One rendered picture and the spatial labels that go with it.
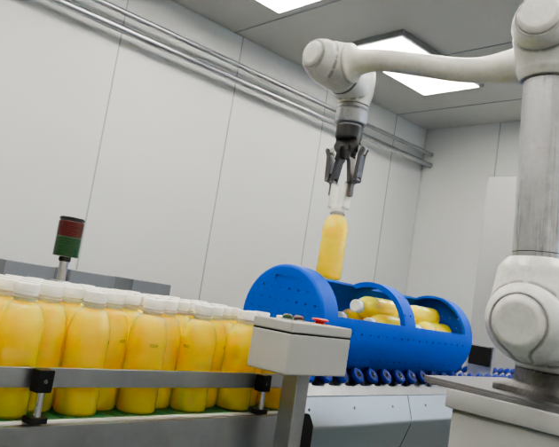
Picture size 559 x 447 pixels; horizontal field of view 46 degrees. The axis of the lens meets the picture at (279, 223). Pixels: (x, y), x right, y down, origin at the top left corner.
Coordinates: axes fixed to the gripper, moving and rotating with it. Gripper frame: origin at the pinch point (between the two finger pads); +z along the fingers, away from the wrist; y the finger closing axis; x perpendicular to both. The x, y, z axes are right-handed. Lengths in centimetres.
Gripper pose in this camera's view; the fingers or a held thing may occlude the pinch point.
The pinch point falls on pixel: (340, 197)
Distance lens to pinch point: 181.1
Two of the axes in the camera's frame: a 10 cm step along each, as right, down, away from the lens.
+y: -7.5, -0.3, 6.7
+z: -1.5, 9.8, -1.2
